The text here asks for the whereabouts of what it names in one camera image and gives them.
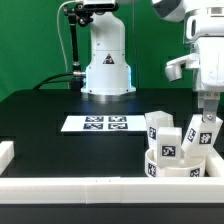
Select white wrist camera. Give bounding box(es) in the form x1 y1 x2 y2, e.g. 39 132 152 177
165 53 200 82

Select black cables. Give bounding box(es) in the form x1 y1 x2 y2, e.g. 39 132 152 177
33 71 87 90

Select white round stool seat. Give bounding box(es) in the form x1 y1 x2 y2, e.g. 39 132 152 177
145 149 206 177

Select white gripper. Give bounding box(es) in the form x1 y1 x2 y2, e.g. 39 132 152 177
193 37 224 123

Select white left fence rail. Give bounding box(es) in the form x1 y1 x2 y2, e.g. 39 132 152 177
0 141 14 175

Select white cable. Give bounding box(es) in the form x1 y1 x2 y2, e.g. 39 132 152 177
56 0 84 73

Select white right fence rail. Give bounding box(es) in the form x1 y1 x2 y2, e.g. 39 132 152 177
206 149 224 178

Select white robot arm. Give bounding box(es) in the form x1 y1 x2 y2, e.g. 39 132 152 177
82 0 224 123

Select white front fence rail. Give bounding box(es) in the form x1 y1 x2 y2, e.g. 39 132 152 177
0 177 224 204

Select white marker base plate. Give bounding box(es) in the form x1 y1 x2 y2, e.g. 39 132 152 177
61 115 146 132

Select white fence rail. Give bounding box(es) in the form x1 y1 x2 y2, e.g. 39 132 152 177
206 149 224 178
0 141 14 175
0 177 224 204

